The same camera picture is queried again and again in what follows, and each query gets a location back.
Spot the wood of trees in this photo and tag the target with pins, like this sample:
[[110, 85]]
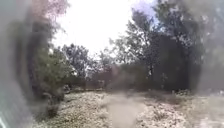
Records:
[[160, 56]]

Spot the green bush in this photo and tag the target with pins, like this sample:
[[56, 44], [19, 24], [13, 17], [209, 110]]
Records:
[[50, 73]]

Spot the leaf-strewn dirt ground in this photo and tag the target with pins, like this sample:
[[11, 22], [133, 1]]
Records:
[[86, 111]]

